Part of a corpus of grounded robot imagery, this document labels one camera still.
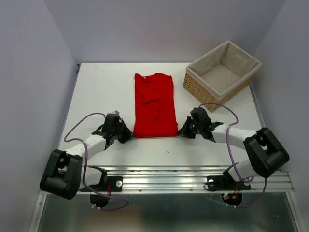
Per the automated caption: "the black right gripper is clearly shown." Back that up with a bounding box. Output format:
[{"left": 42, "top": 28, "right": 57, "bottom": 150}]
[{"left": 176, "top": 116, "right": 202, "bottom": 138}]

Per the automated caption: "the red t shirt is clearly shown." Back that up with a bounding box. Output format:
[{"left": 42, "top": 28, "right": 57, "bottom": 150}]
[{"left": 133, "top": 73, "right": 178, "bottom": 138}]

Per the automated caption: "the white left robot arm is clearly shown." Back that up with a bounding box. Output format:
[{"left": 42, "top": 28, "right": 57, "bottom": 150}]
[{"left": 40, "top": 112, "right": 136, "bottom": 200}]

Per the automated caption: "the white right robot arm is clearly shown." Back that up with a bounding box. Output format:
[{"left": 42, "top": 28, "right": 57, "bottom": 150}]
[{"left": 177, "top": 107, "right": 290, "bottom": 191}]

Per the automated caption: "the wicker basket with cloth liner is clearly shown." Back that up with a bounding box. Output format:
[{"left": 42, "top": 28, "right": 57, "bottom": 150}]
[{"left": 183, "top": 41, "right": 262, "bottom": 112}]

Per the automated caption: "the aluminium rail frame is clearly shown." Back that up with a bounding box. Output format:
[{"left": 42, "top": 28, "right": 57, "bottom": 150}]
[{"left": 28, "top": 63, "right": 301, "bottom": 232}]

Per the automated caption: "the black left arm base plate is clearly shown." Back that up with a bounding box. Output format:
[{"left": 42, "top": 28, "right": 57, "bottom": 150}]
[{"left": 80, "top": 166, "right": 123, "bottom": 192}]

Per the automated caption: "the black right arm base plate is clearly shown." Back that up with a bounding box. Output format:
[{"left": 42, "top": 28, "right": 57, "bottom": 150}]
[{"left": 204, "top": 166, "right": 251, "bottom": 192}]

